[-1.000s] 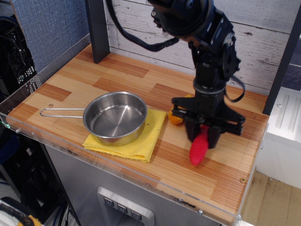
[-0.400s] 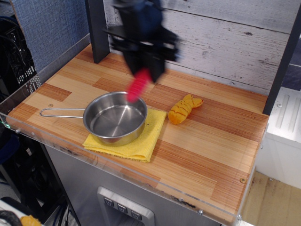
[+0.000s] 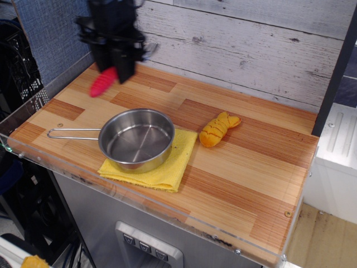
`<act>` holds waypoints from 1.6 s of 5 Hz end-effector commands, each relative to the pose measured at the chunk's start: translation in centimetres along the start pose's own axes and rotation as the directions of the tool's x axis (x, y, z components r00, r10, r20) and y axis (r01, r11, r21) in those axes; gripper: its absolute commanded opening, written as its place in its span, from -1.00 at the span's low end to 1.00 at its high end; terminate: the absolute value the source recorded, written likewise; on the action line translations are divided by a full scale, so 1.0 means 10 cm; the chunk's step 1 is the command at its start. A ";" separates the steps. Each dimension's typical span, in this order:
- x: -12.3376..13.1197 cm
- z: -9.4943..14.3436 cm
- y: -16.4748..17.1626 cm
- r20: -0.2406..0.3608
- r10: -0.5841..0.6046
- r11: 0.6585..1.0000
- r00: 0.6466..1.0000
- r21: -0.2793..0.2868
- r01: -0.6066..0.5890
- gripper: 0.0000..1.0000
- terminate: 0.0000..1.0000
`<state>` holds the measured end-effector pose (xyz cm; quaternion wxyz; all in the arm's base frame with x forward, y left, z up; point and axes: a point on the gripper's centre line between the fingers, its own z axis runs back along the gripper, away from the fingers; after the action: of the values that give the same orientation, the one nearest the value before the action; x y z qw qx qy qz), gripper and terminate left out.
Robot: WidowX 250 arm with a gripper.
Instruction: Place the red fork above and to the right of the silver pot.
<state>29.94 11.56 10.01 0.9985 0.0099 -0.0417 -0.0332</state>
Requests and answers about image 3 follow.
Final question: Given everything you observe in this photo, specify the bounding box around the silver panel with buttons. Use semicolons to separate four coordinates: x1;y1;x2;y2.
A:
115;221;184;267

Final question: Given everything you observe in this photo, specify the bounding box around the yellow folded cloth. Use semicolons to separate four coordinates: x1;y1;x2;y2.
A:
98;129;197;193

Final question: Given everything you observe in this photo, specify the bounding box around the silver pot with handle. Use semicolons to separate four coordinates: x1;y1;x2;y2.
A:
47;108;175;173

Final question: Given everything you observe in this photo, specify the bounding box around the black vertical post right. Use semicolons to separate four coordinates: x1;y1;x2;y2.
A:
311;7;356;137

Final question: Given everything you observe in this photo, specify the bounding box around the orange plush shrimp toy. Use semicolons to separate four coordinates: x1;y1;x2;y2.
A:
199;112;242;147

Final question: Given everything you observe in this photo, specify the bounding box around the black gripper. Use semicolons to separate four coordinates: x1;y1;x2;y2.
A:
75;1;146;84

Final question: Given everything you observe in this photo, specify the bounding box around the orange plush toy corner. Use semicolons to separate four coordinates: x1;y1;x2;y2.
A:
21;255;50;268

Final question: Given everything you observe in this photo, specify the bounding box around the red handled metal fork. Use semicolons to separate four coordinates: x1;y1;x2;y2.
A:
89;66;118;98

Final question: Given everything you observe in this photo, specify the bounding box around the black plastic crate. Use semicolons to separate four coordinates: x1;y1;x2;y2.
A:
1;19;44;119

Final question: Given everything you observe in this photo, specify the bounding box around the white ribbed box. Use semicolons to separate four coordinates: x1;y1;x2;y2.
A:
303;103;356;223

